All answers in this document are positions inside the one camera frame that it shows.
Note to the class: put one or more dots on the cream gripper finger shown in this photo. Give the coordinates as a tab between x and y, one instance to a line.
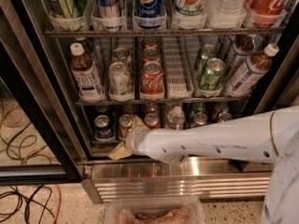
120	152
137	121

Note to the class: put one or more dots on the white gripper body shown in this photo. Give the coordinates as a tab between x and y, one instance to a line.
135	138

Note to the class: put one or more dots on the orange soda can front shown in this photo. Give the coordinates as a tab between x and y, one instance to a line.
125	126

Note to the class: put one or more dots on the orange soda can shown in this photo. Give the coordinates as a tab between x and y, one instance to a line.
125	126
128	109

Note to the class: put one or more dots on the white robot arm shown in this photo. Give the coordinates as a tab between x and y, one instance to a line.
271	137

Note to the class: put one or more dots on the orange soda can rear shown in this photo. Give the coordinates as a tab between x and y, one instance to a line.
128	109

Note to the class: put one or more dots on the red Coke can bottom front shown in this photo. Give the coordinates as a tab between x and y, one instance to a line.
152	121

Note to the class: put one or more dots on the red coke can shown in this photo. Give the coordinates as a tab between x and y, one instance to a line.
152	121
152	108

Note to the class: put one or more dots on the red Coke can bottom rear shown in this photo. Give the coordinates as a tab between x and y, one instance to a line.
152	108

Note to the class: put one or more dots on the blue Pepsi can front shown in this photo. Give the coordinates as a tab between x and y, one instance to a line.
103	128

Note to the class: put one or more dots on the blue pepsi can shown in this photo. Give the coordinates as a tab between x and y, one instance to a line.
103	110
103	128

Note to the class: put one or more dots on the steel fridge bottom grille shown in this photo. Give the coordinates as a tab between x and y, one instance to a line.
204	178

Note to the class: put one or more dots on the blue Pepsi can rear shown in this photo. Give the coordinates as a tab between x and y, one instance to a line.
103	110

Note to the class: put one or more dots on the white 7up can front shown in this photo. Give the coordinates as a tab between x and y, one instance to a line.
120	83

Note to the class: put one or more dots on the white 7up can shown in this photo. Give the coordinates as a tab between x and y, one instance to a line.
120	83
122	54

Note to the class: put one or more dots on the red Coca-Cola can front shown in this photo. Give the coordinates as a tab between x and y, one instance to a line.
152	81

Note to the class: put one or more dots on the red coca-cola can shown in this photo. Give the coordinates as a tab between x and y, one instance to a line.
150	42
151	55
152	81

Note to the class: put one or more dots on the green can bottom front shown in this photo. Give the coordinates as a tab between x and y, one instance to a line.
198	119

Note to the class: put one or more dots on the green can bottom rear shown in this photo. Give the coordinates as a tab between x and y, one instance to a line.
196	108

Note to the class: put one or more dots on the brown can bottom front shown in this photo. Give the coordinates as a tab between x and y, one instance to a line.
224	116

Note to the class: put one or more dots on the brown can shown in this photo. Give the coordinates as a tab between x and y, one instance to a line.
224	116
218	108

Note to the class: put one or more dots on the red Coca-Cola can middle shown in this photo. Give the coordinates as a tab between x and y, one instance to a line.
151	55

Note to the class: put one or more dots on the white 7up can rear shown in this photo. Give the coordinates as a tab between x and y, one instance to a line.
122	54

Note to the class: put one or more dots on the brown can bottom rear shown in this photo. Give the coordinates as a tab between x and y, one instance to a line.
218	108

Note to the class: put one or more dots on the empty white shelf tray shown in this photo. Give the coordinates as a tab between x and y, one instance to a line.
176	71

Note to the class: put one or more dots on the red Coca-Cola can rear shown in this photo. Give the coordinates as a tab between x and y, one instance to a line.
150	42

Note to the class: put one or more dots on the fridge glass door left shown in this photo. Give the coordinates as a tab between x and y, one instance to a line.
25	78

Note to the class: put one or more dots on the green ginger ale can front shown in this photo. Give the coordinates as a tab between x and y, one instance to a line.
209	80

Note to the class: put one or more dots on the green ginger ale can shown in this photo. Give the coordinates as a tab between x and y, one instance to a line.
206	52
209	80

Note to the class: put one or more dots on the green ginger ale can rear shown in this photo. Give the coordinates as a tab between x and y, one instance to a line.
206	52

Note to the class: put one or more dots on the Red Bull can top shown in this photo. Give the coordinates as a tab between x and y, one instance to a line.
109	14

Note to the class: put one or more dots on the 7up zero can top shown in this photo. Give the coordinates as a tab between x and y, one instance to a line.
188	12

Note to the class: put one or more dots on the iced tea bottle left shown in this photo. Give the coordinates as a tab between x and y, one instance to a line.
86	75

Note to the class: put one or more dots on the iced tea bottle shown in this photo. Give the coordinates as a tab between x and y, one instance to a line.
86	75
243	46
250	71

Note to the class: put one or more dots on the clear plastic food container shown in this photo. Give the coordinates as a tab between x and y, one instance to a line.
156	210

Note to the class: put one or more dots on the iced tea bottle right front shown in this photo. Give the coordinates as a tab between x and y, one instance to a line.
250	71

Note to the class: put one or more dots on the iced tea bottle right rear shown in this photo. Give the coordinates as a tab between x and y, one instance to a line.
243	46

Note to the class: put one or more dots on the clear water bottle top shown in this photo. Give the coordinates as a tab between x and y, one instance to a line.
225	14

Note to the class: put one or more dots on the Coca-Cola bottle top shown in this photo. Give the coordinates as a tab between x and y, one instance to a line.
264	13

